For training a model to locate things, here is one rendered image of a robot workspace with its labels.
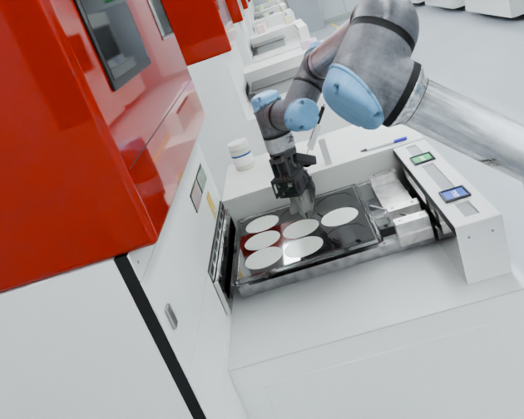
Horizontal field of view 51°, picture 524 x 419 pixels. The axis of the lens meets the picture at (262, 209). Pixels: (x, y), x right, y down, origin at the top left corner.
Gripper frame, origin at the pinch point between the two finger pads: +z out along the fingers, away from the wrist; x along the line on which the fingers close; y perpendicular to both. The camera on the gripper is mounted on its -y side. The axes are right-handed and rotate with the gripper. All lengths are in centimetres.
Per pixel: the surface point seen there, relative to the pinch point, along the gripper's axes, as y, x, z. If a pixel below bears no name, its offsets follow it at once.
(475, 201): 11.1, 46.2, -4.7
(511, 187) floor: -190, 24, 91
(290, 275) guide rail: 20.1, 1.3, 6.9
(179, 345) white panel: 67, 7, -12
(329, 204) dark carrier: -6.6, 3.8, 1.4
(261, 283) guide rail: 23.6, -5.5, 6.5
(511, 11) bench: -651, -10, 75
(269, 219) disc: -0.6, -13.3, 1.3
